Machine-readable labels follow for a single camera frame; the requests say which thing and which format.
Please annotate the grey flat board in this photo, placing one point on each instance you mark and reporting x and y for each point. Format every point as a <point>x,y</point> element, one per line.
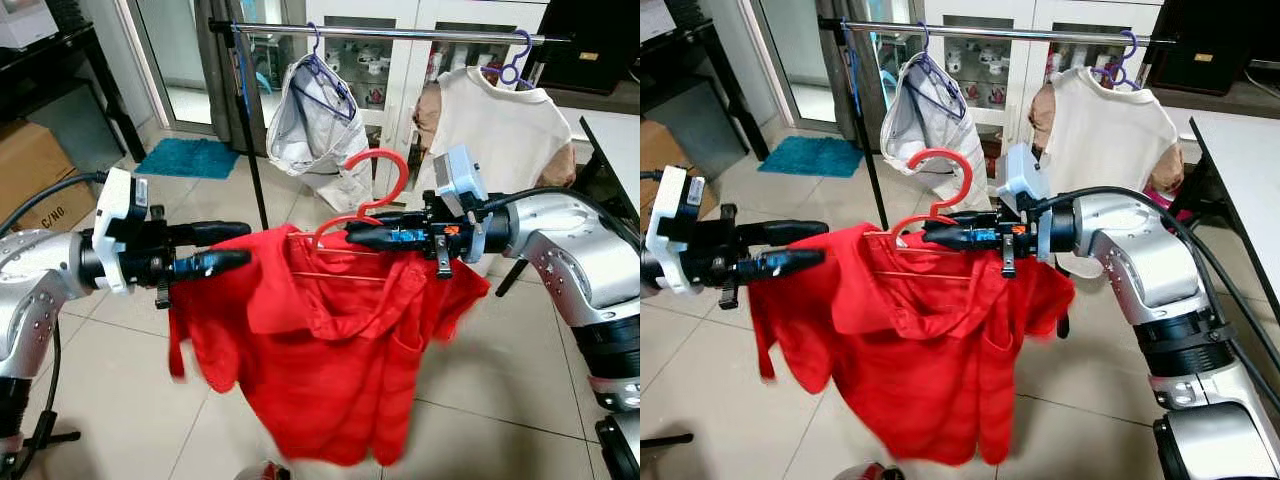
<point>705,130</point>
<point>80,135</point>

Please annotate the white box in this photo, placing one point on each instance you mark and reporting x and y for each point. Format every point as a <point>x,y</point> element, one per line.
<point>655,18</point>
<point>25,20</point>

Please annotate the teal floor mat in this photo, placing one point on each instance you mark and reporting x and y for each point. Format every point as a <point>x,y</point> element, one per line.
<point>185,158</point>
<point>800,157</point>

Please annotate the large black speaker cabinet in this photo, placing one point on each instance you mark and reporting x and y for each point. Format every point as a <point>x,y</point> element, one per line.
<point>590,40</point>
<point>1200,40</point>

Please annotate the red plastic hanger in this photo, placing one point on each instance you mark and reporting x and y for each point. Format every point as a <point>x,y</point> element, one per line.
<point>405,178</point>
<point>968,178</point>

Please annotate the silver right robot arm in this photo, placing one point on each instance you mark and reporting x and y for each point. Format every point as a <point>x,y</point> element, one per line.
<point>570,240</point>
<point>1130,240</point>

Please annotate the thin blue hanger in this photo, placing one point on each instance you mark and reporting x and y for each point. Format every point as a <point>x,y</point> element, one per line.
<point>852,75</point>
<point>242,75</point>

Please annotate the printed brown cardboard box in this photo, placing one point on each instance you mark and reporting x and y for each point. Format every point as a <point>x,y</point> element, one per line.
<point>660,145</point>
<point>35,165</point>

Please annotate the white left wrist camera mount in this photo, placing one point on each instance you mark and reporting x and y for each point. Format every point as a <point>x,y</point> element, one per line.
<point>668,220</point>
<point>112,220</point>

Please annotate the red polo shirt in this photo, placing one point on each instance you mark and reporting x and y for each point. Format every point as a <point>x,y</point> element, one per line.
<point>320,380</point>
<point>900,380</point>

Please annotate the purple plastic hanger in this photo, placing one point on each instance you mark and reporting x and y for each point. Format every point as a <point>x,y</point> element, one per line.
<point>1120,72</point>
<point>312,58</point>
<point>513,72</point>
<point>925,58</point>

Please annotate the white table black frame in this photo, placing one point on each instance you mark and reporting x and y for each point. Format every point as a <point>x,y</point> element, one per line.
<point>620,140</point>
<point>1245,170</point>

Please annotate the glass sliding door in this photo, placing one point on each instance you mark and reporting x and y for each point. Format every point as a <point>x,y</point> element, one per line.
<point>180,60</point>
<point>795,60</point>

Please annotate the dark grey curtain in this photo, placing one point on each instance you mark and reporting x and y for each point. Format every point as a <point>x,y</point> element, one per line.
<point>275,30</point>
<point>890,30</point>

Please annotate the white shorts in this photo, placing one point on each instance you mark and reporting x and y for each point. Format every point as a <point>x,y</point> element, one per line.
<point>920,135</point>
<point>310,140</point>

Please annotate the chrome clothes rack black stand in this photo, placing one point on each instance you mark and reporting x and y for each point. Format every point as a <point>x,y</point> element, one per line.
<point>400,33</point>
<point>1000,30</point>

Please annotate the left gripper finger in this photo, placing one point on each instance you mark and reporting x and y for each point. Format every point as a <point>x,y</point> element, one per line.
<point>210,233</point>
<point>215,264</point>
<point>790,232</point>
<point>790,265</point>

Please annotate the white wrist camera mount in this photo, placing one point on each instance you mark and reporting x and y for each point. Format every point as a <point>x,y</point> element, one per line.
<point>668,220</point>
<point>1020,175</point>
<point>112,220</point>
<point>460,180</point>

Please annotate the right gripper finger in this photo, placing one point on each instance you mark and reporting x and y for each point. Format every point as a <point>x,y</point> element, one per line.
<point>978,218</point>
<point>375,238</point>
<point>405,218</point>
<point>950,238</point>

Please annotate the white t-shirt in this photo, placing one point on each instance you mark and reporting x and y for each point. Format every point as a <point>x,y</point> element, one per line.
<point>500,130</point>
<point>1110,130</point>

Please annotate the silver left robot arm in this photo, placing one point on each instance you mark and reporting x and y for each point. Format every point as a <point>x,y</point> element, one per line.
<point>30,290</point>
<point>646,275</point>

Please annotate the black desk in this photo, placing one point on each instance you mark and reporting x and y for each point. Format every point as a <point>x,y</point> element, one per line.
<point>690,65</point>
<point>60,70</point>

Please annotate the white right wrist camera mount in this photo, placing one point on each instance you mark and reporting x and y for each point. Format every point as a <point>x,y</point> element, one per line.
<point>460,180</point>
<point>1020,175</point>

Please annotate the white glass-door cabinet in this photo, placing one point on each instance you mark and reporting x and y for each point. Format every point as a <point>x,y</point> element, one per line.
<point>1015,100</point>
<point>405,100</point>

